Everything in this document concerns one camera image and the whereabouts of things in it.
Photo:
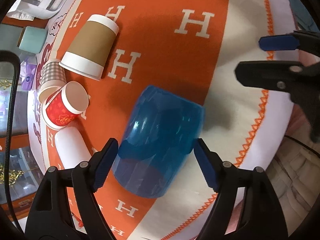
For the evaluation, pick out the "white plastic cup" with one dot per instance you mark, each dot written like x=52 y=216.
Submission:
x=71 y=147

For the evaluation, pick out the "mint green canister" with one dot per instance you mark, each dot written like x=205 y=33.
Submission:
x=32 y=39

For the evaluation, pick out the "orange H-pattern tablecloth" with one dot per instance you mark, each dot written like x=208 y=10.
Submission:
x=188 y=47

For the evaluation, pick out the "red patterned paper cup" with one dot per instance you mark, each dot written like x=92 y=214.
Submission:
x=64 y=105

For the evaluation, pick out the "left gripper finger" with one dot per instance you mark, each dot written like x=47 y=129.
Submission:
x=301 y=82
x=302 y=40

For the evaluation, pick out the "brown sleeve paper cup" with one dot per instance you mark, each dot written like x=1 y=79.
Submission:
x=88 y=52

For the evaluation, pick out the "wooden glass sliding door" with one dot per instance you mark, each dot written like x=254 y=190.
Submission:
x=24 y=172

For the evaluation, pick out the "purple tissue pack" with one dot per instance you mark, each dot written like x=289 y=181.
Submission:
x=28 y=69

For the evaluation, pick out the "checkered paper cup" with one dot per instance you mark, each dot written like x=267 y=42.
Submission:
x=52 y=79

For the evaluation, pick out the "blue translucent plastic cup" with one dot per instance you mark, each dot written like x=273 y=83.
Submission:
x=157 y=140

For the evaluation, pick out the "white cloth on appliance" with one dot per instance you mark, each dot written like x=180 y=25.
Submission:
x=19 y=15

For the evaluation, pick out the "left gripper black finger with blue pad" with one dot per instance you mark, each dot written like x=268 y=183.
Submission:
x=246 y=206
x=50 y=215

